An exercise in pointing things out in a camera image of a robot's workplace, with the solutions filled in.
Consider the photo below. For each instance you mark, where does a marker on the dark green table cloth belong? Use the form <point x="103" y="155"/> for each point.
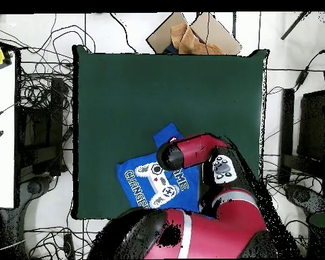
<point x="119" y="94"/>

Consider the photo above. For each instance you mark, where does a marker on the open cardboard box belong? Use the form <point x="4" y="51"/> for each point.
<point x="216" y="32"/>

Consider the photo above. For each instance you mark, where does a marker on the white desk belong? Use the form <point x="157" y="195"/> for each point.
<point x="1" y="135"/>

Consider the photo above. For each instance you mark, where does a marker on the blue printed t-shirt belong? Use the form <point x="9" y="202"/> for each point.
<point x="189" y="200"/>

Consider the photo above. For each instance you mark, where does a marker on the black rod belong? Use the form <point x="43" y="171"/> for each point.
<point x="293" y="25"/>

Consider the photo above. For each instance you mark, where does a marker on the tan cloth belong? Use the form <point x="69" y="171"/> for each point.
<point x="191" y="43"/>

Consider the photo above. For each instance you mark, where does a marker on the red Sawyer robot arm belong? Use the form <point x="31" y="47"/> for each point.
<point x="195" y="151"/>

